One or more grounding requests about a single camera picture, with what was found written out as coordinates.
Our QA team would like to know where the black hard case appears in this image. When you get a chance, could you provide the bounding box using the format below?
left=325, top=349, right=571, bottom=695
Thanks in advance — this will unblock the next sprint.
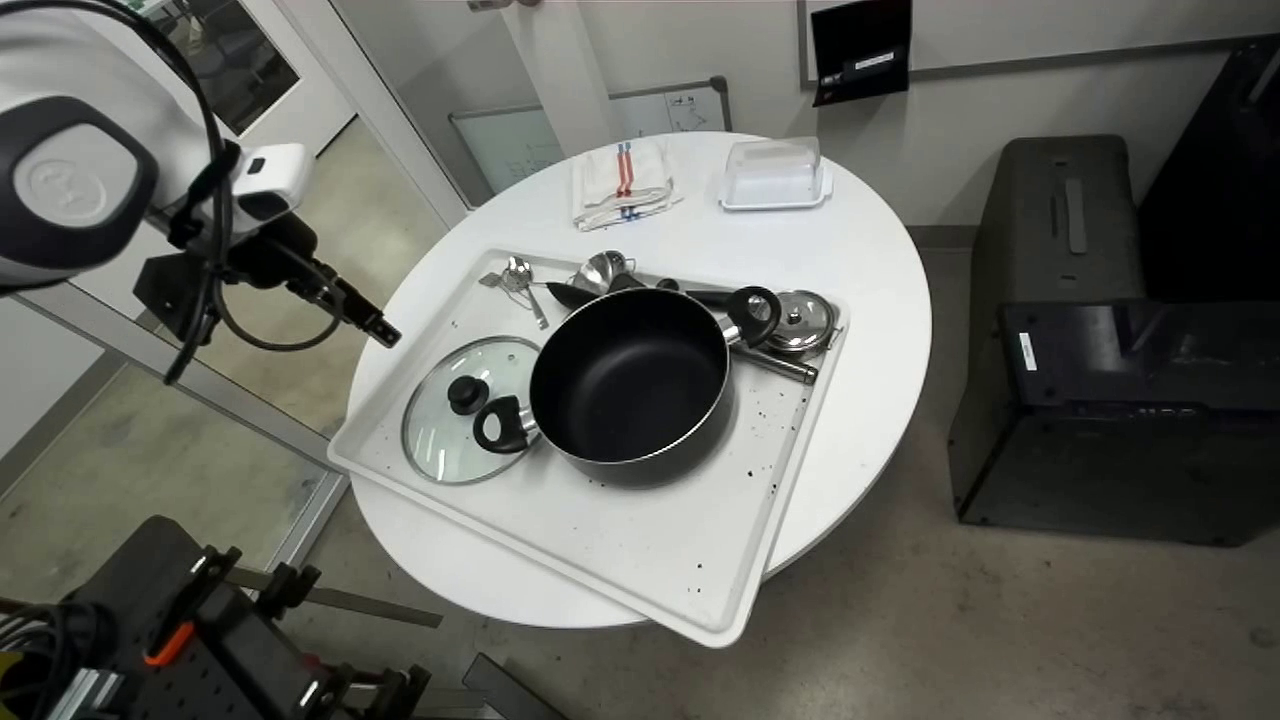
left=947, top=134, right=1280, bottom=549

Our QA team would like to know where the steel ladle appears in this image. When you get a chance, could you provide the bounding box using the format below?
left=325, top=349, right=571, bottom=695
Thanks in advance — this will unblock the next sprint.
left=572, top=250, right=637, bottom=297

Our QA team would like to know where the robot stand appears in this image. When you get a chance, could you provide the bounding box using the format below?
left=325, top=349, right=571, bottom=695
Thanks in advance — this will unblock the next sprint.
left=0, top=514, right=443, bottom=720

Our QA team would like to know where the steel utensil handle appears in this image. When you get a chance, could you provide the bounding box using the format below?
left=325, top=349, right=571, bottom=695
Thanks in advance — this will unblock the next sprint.
left=738, top=345, right=820, bottom=386

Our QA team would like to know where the black wall holder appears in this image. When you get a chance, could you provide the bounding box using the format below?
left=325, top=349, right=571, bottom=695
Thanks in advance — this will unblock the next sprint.
left=809, top=0, right=913, bottom=107

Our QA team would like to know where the clear plastic butter dish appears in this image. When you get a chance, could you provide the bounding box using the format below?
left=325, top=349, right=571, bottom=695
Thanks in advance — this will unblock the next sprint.
left=718, top=136, right=834, bottom=213

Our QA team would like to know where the steel spoon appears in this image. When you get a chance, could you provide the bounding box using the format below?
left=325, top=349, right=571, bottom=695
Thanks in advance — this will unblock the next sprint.
left=500, top=256, right=551, bottom=331

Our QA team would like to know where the black plastic spoon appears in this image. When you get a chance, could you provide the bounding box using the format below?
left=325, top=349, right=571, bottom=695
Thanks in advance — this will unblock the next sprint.
left=545, top=276, right=746, bottom=311

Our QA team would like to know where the white plastic tray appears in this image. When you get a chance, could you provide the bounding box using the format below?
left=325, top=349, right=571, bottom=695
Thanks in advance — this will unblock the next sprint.
left=328, top=247, right=851, bottom=649

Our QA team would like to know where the black pot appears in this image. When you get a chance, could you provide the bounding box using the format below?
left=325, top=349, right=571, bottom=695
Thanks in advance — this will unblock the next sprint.
left=472, top=285, right=783, bottom=491

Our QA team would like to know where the small steel lid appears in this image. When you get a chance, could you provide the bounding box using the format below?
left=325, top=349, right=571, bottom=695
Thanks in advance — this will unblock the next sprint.
left=762, top=290, right=839, bottom=357

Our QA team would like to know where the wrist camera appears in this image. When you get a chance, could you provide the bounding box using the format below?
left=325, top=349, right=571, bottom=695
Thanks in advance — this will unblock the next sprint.
left=133, top=250, right=217, bottom=346

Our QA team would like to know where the glass lid with black knob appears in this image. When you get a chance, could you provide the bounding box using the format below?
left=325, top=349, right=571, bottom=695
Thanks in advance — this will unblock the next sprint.
left=401, top=336, right=543, bottom=487

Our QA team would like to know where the folded white striped towel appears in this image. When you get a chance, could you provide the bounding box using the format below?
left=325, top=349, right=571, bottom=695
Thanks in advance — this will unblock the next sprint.
left=571, top=138, right=685, bottom=233

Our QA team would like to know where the whiteboard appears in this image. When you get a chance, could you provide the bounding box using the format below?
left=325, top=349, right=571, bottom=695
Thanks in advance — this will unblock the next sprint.
left=449, top=76, right=731, bottom=197

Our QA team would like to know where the door window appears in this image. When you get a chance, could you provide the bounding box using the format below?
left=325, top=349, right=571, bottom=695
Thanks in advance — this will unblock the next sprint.
left=140, top=0, right=302, bottom=137

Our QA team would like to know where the black panel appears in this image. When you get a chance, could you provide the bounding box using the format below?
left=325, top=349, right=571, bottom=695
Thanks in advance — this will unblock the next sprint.
left=1137, top=35, right=1280, bottom=303

